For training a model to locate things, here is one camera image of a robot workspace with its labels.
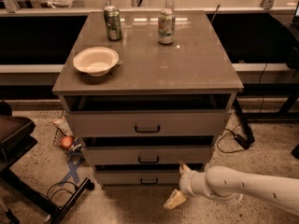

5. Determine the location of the black wire basket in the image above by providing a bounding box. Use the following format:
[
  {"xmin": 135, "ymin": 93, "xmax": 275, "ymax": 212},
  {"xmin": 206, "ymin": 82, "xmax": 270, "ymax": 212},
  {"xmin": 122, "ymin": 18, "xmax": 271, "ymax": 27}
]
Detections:
[{"xmin": 53, "ymin": 129, "xmax": 82, "ymax": 157}]

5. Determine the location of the dark green soda can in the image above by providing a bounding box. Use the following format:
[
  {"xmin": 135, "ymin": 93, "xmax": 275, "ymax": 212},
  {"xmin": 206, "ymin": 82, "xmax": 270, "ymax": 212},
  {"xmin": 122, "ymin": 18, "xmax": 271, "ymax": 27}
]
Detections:
[{"xmin": 104, "ymin": 6, "xmax": 122, "ymax": 41}]

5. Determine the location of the grey bottom drawer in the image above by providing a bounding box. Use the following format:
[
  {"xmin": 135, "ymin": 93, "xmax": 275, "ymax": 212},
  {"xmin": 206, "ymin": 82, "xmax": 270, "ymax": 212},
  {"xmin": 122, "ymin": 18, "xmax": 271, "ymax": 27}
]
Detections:
[{"xmin": 93, "ymin": 170, "xmax": 180, "ymax": 186}]

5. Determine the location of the white green soda can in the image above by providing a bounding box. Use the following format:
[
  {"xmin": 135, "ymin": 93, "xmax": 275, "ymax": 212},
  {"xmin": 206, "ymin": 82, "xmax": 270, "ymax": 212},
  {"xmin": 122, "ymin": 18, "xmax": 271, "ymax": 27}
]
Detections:
[{"xmin": 158, "ymin": 8, "xmax": 176, "ymax": 45}]

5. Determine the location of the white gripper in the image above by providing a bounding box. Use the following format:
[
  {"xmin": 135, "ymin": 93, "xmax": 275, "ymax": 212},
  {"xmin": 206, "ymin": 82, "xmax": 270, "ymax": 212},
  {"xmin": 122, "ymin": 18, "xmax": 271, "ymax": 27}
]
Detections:
[{"xmin": 164, "ymin": 161, "xmax": 208, "ymax": 210}]

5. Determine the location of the black cart stand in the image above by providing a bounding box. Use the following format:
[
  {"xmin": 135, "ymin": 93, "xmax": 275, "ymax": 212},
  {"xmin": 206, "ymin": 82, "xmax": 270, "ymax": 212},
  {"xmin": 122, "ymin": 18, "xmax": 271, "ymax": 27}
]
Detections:
[{"xmin": 0, "ymin": 101, "xmax": 94, "ymax": 224}]

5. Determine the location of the grey middle drawer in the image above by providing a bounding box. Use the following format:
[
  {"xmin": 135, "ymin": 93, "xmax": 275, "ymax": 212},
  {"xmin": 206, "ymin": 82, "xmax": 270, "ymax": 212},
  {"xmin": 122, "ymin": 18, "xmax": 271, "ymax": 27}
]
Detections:
[{"xmin": 82, "ymin": 146, "xmax": 213, "ymax": 165}]

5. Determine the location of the red apple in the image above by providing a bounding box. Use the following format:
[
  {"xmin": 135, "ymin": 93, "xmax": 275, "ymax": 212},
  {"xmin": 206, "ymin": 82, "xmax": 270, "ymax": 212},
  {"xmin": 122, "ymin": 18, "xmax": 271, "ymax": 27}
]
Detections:
[{"xmin": 60, "ymin": 135, "xmax": 74, "ymax": 149}]

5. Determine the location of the black power adapter cable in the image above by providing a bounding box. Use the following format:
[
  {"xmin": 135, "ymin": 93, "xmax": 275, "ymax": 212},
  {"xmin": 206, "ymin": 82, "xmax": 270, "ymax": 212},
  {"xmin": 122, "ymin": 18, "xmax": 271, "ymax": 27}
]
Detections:
[{"xmin": 216, "ymin": 123, "xmax": 251, "ymax": 154}]

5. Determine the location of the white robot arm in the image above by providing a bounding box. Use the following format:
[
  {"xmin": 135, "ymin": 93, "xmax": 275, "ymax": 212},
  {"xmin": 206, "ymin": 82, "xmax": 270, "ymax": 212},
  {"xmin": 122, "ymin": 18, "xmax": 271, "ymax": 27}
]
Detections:
[{"xmin": 164, "ymin": 161, "xmax": 299, "ymax": 216}]

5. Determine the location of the grey top drawer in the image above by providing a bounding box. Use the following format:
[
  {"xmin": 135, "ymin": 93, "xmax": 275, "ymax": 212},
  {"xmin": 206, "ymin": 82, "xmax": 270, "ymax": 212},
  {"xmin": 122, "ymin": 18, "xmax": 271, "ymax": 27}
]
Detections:
[{"xmin": 65, "ymin": 111, "xmax": 231, "ymax": 137}]

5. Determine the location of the black floor cable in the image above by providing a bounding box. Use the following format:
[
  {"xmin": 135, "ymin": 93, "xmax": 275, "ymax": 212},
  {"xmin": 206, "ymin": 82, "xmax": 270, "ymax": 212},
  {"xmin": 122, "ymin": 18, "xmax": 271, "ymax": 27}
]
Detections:
[{"xmin": 46, "ymin": 180, "xmax": 79, "ymax": 202}]

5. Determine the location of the white paper bowl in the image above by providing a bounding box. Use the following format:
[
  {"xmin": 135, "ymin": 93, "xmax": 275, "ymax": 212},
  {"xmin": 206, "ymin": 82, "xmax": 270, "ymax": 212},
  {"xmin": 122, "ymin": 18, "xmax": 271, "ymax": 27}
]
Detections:
[{"xmin": 73, "ymin": 47, "xmax": 119, "ymax": 77}]

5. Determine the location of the grey drawer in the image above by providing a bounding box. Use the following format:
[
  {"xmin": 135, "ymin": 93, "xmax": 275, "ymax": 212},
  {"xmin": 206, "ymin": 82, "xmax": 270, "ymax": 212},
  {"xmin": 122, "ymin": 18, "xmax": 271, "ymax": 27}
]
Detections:
[
  {"xmin": 93, "ymin": 170, "xmax": 180, "ymax": 186},
  {"xmin": 65, "ymin": 111, "xmax": 231, "ymax": 137},
  {"xmin": 82, "ymin": 146, "xmax": 213, "ymax": 165}
]

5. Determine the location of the grey drawer cabinet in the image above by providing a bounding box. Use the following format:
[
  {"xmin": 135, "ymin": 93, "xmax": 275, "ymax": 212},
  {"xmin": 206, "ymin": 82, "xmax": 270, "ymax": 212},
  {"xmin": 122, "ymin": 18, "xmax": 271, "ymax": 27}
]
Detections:
[{"xmin": 53, "ymin": 11, "xmax": 243, "ymax": 173}]

